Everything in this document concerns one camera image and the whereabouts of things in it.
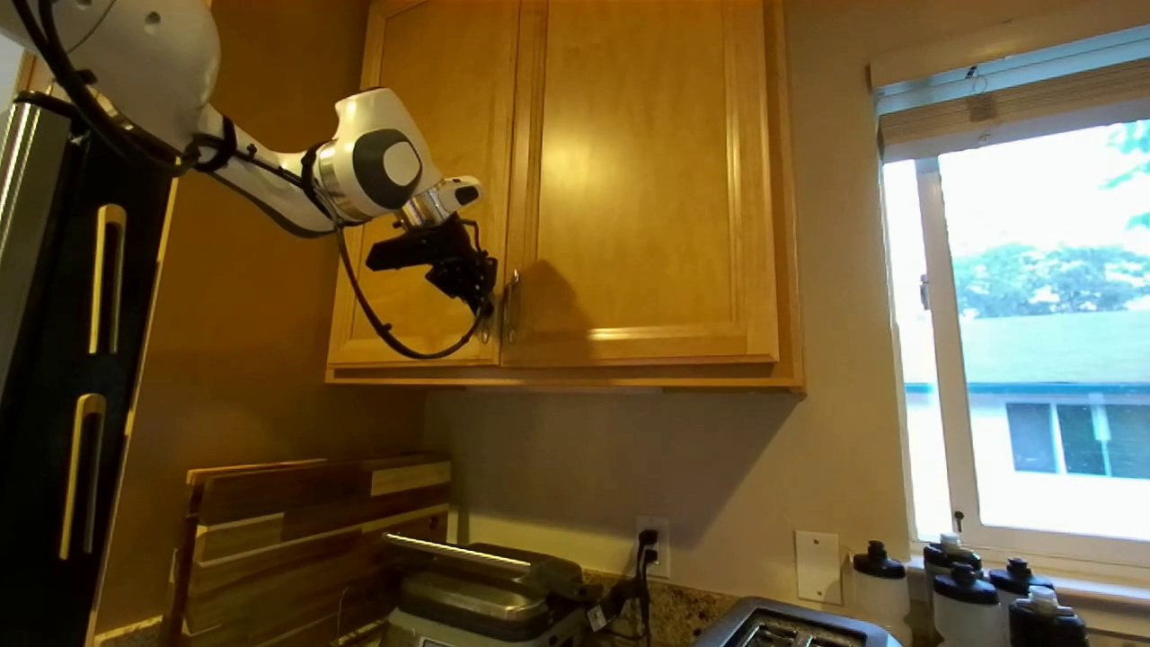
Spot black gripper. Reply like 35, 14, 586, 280
425, 246, 501, 321

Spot wooden overhead cabinet door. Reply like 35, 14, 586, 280
501, 0, 783, 370
323, 0, 523, 375

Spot striped wooden cutting board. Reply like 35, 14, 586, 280
184, 448, 456, 533
157, 500, 452, 647

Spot stainless steel refrigerator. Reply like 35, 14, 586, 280
0, 91, 184, 647

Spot stainless steel toaster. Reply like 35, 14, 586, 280
693, 592, 910, 647

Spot white framed window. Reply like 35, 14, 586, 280
879, 110, 1150, 581

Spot white canister black lid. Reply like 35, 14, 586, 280
845, 540, 913, 647

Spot white bottle black lid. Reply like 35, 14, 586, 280
931, 561, 1002, 647
919, 533, 986, 586
990, 558, 1056, 605

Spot white window blind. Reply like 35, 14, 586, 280
865, 20, 1150, 165

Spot grey neighbouring house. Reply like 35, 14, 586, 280
901, 310, 1150, 481

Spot dark bottle black lid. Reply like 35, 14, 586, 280
1006, 586, 1092, 647

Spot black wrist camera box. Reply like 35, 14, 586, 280
365, 227, 478, 274

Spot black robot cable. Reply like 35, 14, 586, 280
11, 0, 496, 364

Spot wooden overhead cabinet frame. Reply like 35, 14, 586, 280
319, 0, 810, 395

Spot black velcro strap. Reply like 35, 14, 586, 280
186, 110, 240, 171

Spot white wall outlet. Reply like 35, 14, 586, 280
634, 514, 675, 581

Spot black plug with cord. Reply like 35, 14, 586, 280
586, 528, 664, 647

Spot white switch plate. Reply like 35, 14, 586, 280
795, 528, 845, 608

